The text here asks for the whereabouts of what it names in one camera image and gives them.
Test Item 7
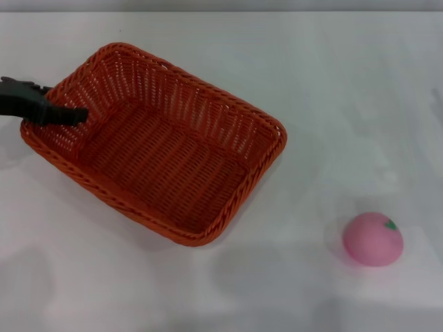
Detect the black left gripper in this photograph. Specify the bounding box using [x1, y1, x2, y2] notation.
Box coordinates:
[0, 76, 89, 127]

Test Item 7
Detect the orange woven plastic basket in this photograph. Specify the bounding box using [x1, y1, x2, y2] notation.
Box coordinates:
[19, 42, 289, 248]

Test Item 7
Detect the pink peach toy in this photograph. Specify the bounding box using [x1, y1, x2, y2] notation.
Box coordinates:
[341, 212, 405, 267]

